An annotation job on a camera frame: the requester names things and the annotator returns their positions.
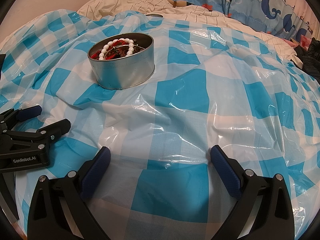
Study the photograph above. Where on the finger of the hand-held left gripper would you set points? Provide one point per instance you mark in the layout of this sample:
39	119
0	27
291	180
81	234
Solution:
30	112
53	128

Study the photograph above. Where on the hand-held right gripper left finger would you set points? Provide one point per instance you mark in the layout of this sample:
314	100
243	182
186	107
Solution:
96	172

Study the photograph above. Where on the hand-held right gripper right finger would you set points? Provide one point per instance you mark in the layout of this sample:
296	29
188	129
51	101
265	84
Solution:
225	172

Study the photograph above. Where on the round metal tin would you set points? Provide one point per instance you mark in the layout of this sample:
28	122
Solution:
125	72

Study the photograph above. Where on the blue white checkered plastic tablecloth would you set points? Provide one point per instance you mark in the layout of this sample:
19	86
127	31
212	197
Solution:
175	117

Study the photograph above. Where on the dark clothes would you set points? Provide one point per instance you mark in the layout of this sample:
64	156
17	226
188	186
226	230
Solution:
310	55

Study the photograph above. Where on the pink cloth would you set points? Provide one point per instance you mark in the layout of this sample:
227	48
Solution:
301	42

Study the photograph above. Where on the round metal tin lid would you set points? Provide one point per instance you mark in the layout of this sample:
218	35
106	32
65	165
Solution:
155	15

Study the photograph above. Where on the white grid-lined quilt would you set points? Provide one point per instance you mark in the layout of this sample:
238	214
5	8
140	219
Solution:
140	2

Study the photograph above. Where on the blue whale print curtain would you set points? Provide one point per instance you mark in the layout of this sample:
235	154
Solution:
250	0

